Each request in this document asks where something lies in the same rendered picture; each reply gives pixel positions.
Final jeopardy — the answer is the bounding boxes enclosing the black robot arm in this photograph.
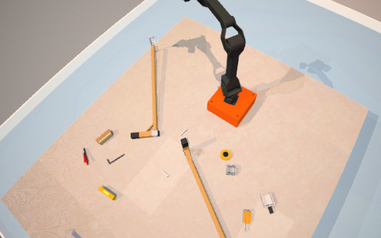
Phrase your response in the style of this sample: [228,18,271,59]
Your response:
[197,0,246,105]

